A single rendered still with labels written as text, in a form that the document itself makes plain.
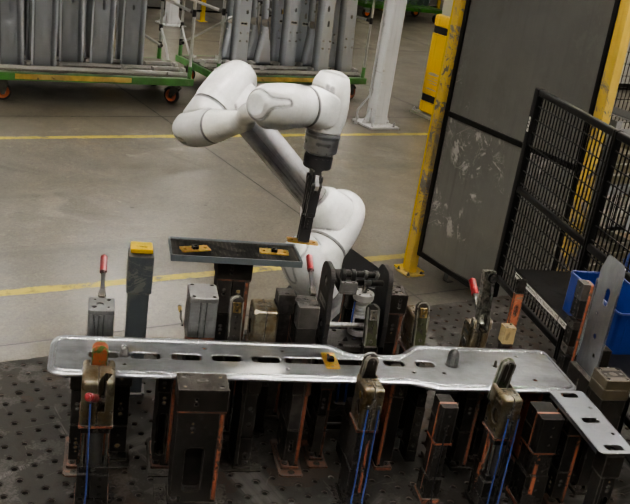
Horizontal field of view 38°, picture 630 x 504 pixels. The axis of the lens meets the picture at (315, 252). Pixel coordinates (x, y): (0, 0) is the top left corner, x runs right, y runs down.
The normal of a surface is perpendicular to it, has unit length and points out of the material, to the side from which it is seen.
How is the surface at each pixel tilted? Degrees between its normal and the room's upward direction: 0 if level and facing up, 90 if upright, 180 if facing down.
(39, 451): 0
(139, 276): 90
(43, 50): 86
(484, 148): 88
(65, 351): 0
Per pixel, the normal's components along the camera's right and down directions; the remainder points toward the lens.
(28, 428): 0.14, -0.92
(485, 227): -0.85, 0.11
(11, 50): 0.48, 0.31
